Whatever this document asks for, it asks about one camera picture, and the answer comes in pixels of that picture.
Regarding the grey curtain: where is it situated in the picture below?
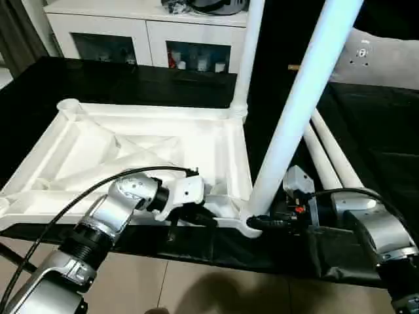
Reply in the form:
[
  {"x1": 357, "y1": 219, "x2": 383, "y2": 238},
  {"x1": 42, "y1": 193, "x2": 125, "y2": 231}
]
[{"x1": 0, "y1": 0, "x2": 50, "y2": 77}]

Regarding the grey bag with black strap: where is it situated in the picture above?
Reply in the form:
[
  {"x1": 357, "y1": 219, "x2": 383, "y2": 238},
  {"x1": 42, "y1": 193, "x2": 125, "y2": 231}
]
[{"x1": 189, "y1": 0, "x2": 250, "y2": 16}]

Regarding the white plastic table leg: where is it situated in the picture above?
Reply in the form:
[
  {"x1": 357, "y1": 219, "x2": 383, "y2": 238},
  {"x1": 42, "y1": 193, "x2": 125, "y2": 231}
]
[
  {"x1": 247, "y1": 0, "x2": 365, "y2": 220},
  {"x1": 302, "y1": 128, "x2": 345, "y2": 191},
  {"x1": 310, "y1": 109, "x2": 365, "y2": 190},
  {"x1": 228, "y1": 0, "x2": 266, "y2": 121}
]

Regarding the crumpled patterned bag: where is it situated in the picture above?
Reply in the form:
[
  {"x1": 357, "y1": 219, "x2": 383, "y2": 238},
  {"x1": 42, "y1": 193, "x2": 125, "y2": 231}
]
[{"x1": 161, "y1": 0, "x2": 194, "y2": 14}]

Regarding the black metal table leg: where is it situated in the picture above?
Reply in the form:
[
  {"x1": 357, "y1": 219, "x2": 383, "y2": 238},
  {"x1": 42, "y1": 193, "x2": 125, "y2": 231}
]
[{"x1": 0, "y1": 243, "x2": 37, "y2": 273}]

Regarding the grey pillow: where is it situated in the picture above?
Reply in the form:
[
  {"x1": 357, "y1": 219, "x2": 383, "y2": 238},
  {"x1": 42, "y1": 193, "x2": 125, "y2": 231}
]
[{"x1": 328, "y1": 27, "x2": 419, "y2": 88}]

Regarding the black cabinet with gold label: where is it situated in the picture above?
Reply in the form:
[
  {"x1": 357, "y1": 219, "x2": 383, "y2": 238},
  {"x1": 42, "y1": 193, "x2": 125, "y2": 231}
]
[{"x1": 244, "y1": 0, "x2": 317, "y2": 131}]

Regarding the white sideboard with glass doors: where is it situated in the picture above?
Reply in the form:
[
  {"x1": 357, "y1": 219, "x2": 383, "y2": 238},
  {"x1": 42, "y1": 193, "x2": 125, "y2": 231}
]
[{"x1": 44, "y1": 0, "x2": 250, "y2": 75}]

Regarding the white plastic table top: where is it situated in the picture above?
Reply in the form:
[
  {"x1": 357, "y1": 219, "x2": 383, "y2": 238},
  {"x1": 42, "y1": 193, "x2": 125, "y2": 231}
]
[{"x1": 0, "y1": 97, "x2": 265, "y2": 240}]

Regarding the black mat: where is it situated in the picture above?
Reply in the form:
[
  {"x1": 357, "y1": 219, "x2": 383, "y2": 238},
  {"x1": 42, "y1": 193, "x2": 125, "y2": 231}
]
[{"x1": 0, "y1": 56, "x2": 419, "y2": 290}]

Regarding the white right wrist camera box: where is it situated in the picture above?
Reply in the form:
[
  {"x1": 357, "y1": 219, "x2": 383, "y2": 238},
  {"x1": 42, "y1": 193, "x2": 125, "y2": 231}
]
[{"x1": 281, "y1": 165, "x2": 321, "y2": 227}]

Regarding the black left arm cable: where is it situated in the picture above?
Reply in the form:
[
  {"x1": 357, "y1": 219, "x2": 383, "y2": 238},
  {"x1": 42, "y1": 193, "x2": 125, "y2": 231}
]
[{"x1": 0, "y1": 166, "x2": 200, "y2": 310}]

